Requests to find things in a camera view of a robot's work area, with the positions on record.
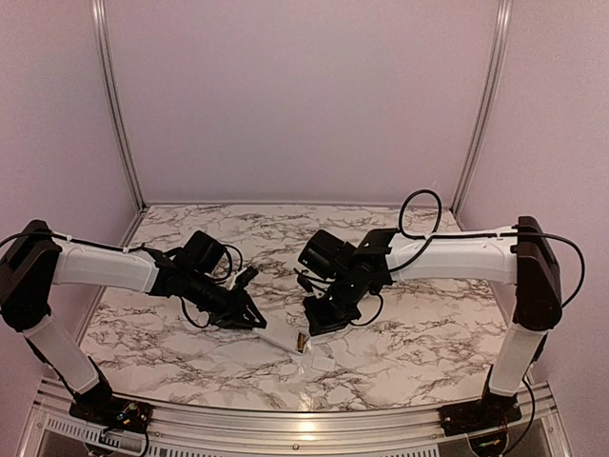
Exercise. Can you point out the batteries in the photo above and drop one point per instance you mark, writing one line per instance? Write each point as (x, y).
(301, 343)

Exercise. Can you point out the left aluminium frame post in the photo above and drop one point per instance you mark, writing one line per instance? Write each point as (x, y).
(100, 25)

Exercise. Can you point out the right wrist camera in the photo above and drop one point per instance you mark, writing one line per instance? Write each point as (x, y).
(307, 284)

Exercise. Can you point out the aluminium frame post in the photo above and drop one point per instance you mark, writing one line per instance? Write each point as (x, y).
(490, 89)
(100, 25)

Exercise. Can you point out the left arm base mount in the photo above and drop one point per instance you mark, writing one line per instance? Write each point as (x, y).
(114, 413)

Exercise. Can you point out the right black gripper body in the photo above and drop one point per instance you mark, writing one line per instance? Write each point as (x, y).
(334, 314)

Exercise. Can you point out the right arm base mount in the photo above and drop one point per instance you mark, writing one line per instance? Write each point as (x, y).
(477, 415)

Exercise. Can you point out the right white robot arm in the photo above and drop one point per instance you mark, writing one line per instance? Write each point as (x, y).
(520, 255)

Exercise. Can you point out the right aluminium frame post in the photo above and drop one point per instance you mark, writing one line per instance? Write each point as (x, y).
(490, 89)

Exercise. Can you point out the white battery cover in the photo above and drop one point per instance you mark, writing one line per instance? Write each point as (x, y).
(323, 364)

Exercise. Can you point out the front aluminium rail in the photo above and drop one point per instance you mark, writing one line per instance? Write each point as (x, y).
(184, 430)

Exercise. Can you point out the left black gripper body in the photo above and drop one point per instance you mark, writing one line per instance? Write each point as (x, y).
(220, 305)

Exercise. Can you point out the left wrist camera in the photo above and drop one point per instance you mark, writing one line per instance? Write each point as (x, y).
(242, 278)

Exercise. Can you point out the white remote control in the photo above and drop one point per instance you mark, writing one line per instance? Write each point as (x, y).
(286, 340)

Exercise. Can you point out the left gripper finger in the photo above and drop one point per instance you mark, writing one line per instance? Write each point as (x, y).
(233, 323)
(251, 316)

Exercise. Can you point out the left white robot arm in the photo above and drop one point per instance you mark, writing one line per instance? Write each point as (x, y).
(38, 259)

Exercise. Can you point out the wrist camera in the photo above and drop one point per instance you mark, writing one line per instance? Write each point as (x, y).
(242, 278)
(307, 284)

